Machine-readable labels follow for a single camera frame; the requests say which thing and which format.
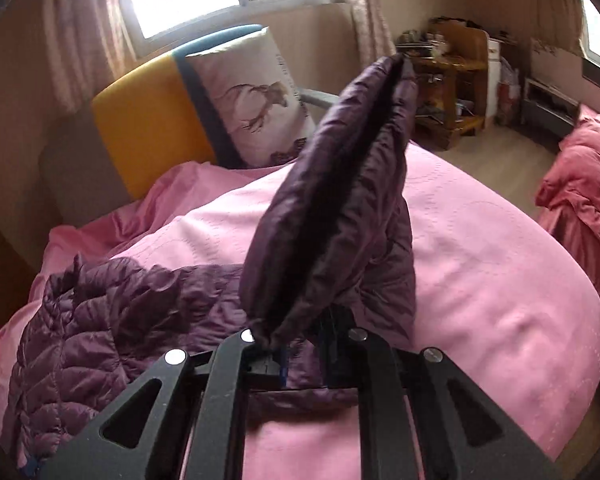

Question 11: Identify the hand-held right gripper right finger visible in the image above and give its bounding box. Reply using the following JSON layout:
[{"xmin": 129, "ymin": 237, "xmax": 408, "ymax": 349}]
[{"xmin": 325, "ymin": 309, "xmax": 563, "ymax": 480}]

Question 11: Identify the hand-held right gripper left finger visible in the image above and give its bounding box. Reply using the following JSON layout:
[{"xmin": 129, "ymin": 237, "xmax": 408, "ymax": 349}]
[{"xmin": 40, "ymin": 327, "xmax": 288, "ymax": 480}]

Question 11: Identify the purple down jacket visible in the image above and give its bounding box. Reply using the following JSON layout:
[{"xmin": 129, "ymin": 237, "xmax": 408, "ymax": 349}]
[{"xmin": 2, "ymin": 52, "xmax": 421, "ymax": 466}]

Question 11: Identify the pink bed sheet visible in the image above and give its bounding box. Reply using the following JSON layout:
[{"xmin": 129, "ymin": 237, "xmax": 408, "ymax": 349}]
[{"xmin": 0, "ymin": 140, "xmax": 600, "ymax": 480}]

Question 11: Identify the grey yellow blue headboard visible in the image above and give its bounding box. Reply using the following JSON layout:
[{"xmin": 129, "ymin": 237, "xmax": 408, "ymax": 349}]
[{"xmin": 37, "ymin": 24, "xmax": 266, "ymax": 201}]

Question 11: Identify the white deer print pillow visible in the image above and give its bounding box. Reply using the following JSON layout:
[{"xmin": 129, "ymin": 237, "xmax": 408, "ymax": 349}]
[{"xmin": 186, "ymin": 27, "xmax": 317, "ymax": 170}]

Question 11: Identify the wooden shelf unit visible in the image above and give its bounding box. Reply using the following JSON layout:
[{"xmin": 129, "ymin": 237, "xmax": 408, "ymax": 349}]
[{"xmin": 396, "ymin": 19, "xmax": 491, "ymax": 152}]

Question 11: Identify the red quilt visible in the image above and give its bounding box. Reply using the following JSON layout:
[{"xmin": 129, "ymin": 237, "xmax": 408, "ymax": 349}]
[{"xmin": 535, "ymin": 104, "xmax": 600, "ymax": 286}]

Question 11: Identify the white cabinet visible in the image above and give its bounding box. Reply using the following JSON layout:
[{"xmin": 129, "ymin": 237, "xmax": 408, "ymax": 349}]
[{"xmin": 485, "ymin": 35, "xmax": 507, "ymax": 118}]

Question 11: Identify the pink patterned curtain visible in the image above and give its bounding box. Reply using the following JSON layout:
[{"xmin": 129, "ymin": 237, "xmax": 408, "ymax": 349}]
[
  {"xmin": 40, "ymin": 0, "xmax": 137, "ymax": 106},
  {"xmin": 330, "ymin": 0, "xmax": 400, "ymax": 68}
]

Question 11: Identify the grey bed rail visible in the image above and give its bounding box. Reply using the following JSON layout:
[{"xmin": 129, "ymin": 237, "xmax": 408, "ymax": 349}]
[{"xmin": 297, "ymin": 87, "xmax": 342, "ymax": 112}]

